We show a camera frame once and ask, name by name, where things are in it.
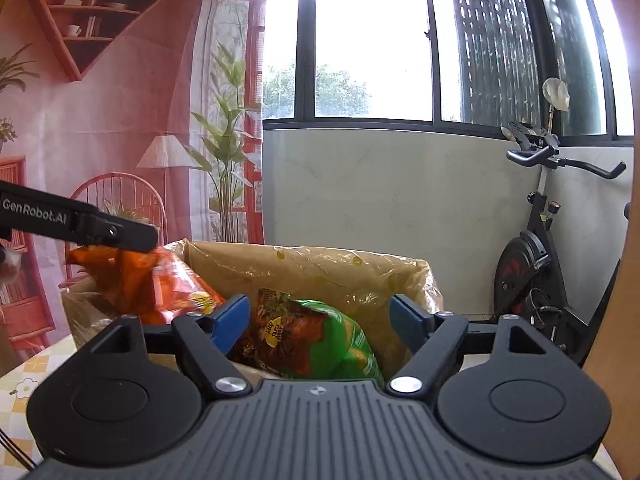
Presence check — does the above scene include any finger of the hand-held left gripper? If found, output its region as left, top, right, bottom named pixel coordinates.
left=70, top=205, right=157, bottom=253

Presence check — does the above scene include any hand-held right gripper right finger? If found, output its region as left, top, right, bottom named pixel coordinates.
left=384, top=294, right=551, bottom=396

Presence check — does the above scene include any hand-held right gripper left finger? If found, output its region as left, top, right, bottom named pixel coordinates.
left=90, top=294, right=253, bottom=401

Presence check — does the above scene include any orange snack bag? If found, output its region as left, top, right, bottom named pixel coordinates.
left=65, top=245, right=228, bottom=326

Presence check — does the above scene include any green snack bag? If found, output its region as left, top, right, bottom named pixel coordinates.
left=227, top=287, right=386, bottom=386

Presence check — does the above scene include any cardboard box with plastic liner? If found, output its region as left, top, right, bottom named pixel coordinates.
left=60, top=237, right=445, bottom=386

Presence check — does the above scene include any printed room backdrop cloth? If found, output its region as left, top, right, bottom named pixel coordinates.
left=0, top=0, right=268, bottom=376

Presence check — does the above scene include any black exercise bike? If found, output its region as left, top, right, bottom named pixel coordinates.
left=492, top=120, right=632, bottom=366

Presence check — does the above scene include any checkered floral tablecloth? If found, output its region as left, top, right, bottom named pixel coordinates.
left=0, top=332, right=81, bottom=461

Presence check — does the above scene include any brown wooden panel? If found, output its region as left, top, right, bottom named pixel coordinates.
left=582, top=145, right=640, bottom=480

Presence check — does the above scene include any white plastic cover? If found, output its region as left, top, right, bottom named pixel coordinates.
left=542, top=77, right=571, bottom=113

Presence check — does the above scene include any dark framed window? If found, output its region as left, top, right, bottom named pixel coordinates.
left=260, top=0, right=640, bottom=148

